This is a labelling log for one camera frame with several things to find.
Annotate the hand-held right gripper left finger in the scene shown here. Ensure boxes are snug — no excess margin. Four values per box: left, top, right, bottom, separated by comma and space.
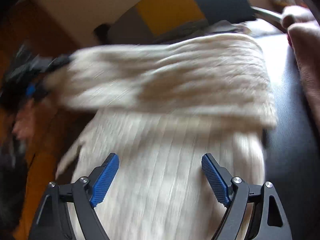
29, 153, 120, 240

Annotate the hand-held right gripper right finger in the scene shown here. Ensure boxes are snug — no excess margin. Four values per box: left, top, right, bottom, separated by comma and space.
201, 153, 293, 240

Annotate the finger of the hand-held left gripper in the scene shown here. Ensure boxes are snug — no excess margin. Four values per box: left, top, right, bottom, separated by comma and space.
25, 80, 50, 100
35, 56, 72, 73

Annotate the cream knit sweater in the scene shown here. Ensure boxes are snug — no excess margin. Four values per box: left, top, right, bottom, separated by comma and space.
55, 34, 278, 240

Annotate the person's left forearm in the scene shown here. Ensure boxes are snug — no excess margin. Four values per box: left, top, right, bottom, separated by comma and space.
11, 102, 38, 143

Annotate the brown wooden door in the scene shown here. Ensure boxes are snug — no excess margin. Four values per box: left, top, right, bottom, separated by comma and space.
0, 0, 83, 63

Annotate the dark upright object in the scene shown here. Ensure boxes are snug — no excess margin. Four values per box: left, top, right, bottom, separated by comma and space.
94, 24, 113, 43

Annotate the person's dark clothing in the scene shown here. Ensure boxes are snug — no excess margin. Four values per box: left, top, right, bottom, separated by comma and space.
0, 140, 28, 233

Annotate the grey cloth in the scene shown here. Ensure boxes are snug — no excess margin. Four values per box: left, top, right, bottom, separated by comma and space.
152, 20, 250, 43

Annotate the dusty pink knit sweater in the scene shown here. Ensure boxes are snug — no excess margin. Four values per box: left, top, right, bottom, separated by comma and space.
281, 5, 320, 140

